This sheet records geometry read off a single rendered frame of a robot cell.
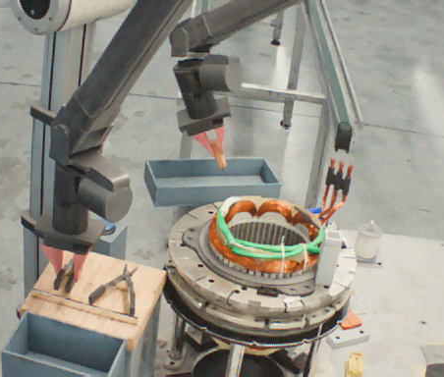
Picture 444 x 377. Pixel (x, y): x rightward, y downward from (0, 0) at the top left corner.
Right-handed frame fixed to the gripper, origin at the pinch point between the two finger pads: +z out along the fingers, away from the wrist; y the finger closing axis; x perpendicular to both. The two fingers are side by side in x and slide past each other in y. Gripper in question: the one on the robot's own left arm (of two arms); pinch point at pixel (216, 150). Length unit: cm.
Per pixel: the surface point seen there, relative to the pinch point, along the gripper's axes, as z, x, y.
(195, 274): -2.7, -39.1, -6.6
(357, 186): 148, 185, 42
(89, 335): -6, -52, -24
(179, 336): 18.2, -28.8, -15.6
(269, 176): 10.4, 2.1, 8.2
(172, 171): 3.7, 3.7, -9.9
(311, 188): 99, 123, 20
